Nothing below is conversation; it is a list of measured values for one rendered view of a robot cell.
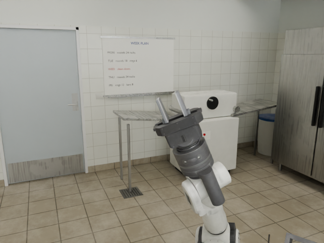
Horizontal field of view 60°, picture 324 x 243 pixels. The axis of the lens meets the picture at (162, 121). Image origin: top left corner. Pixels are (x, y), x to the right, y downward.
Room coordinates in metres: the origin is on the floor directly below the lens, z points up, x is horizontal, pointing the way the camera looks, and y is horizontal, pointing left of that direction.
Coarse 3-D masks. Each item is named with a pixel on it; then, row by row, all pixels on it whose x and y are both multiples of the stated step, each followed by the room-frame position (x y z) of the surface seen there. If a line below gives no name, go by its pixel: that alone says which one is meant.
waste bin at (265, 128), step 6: (264, 114) 4.99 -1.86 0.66; (270, 114) 4.99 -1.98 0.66; (264, 120) 4.66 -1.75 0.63; (270, 120) 4.59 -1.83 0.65; (258, 126) 4.82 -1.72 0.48; (264, 126) 4.67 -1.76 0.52; (270, 126) 4.60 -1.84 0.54; (258, 132) 4.82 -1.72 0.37; (264, 132) 4.67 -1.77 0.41; (270, 132) 4.60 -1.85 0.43; (258, 138) 4.81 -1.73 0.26; (264, 138) 4.67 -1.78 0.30; (270, 138) 4.60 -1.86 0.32; (258, 144) 4.80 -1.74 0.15; (264, 144) 4.67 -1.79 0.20; (270, 144) 4.61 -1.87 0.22; (258, 150) 4.80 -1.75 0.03; (264, 150) 4.67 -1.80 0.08; (270, 150) 4.61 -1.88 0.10
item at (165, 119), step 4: (156, 100) 0.66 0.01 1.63; (160, 100) 0.66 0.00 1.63; (160, 104) 0.65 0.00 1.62; (160, 108) 0.65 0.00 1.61; (164, 108) 0.68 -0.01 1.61; (164, 112) 0.66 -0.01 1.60; (164, 116) 0.65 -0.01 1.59; (168, 116) 0.68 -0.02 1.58; (164, 120) 0.65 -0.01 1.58; (168, 120) 0.66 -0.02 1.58
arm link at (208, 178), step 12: (180, 168) 0.66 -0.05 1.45; (192, 168) 0.64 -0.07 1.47; (204, 168) 0.64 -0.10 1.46; (216, 168) 0.68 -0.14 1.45; (192, 180) 0.66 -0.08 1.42; (204, 180) 0.62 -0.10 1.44; (216, 180) 0.63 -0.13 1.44; (228, 180) 0.67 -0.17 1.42; (204, 192) 0.65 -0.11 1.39; (216, 192) 0.62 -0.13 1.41; (216, 204) 0.62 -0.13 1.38
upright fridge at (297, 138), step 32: (288, 32) 4.00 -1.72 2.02; (320, 32) 3.56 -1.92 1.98; (288, 64) 3.89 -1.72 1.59; (320, 64) 3.46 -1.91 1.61; (288, 96) 3.84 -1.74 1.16; (320, 96) 3.40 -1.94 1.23; (288, 128) 3.79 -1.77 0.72; (320, 128) 3.35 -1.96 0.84; (288, 160) 3.73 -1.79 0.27; (320, 160) 3.30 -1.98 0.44
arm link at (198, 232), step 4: (200, 228) 0.79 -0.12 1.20; (196, 232) 0.77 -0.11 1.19; (200, 232) 0.77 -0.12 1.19; (236, 232) 0.74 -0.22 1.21; (196, 236) 0.76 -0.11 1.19; (200, 236) 0.76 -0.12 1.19; (236, 236) 0.73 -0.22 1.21; (196, 240) 0.76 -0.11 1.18; (200, 240) 0.75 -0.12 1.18; (208, 240) 0.73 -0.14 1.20; (212, 240) 0.72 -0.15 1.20; (216, 240) 0.72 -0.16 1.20; (220, 240) 0.73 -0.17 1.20; (236, 240) 0.72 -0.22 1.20
